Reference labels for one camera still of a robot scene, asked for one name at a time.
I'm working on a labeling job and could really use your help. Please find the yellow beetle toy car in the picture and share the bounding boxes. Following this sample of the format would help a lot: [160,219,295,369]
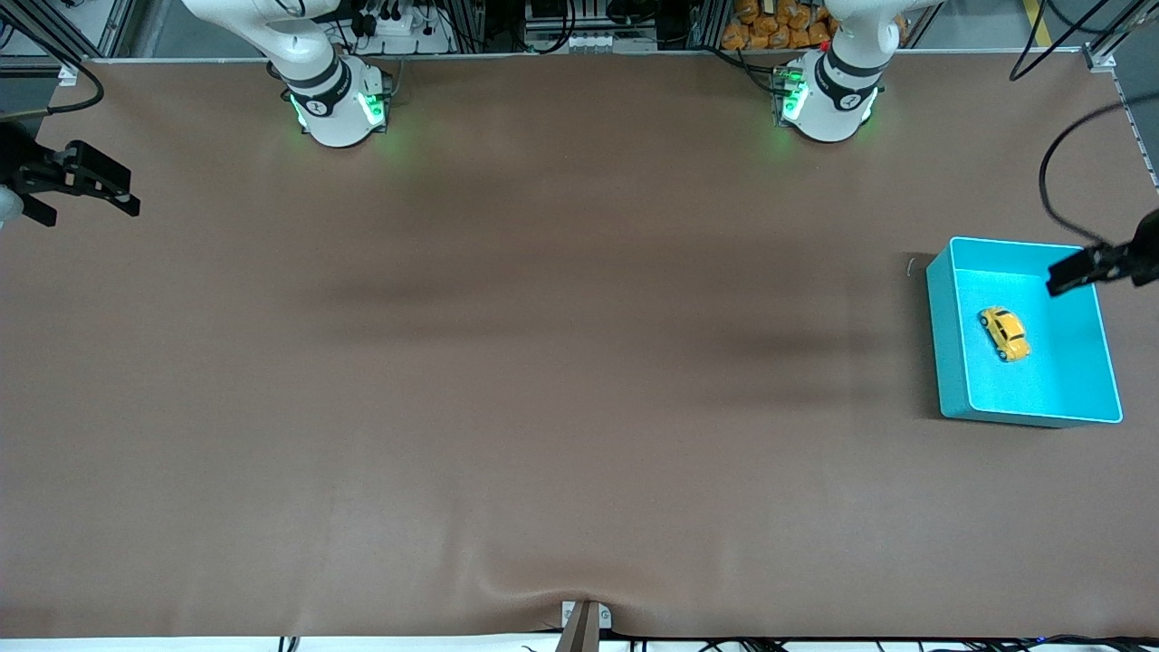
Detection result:
[978,306,1033,363]

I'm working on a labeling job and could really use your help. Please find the teal plastic storage bin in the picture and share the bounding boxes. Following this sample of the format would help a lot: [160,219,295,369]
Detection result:
[925,236,1124,428]

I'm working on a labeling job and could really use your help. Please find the white power strip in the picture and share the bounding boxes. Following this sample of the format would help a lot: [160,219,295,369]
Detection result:
[349,0,454,53]

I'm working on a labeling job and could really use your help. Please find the orange packaged items pile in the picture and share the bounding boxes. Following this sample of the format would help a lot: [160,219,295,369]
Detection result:
[722,0,838,51]

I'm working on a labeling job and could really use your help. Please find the grey electronics rack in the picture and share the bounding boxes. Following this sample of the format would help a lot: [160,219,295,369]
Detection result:
[523,0,662,53]

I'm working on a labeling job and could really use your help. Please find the brown table mat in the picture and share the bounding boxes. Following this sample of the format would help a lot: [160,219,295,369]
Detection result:
[0,53,1159,640]

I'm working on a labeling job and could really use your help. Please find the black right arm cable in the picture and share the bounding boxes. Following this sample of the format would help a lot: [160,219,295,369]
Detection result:
[0,18,103,117]

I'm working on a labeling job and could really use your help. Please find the black aluminium frame struts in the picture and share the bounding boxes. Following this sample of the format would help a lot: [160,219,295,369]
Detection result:
[0,0,137,60]

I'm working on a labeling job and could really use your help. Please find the black hanging cable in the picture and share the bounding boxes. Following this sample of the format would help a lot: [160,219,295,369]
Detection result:
[1008,0,1051,82]

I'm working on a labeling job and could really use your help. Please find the silver metal mounting bracket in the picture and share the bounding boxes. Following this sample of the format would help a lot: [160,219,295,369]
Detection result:
[561,600,613,631]

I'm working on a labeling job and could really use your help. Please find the brown camera mount post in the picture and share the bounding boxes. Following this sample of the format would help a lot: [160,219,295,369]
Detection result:
[554,602,600,652]

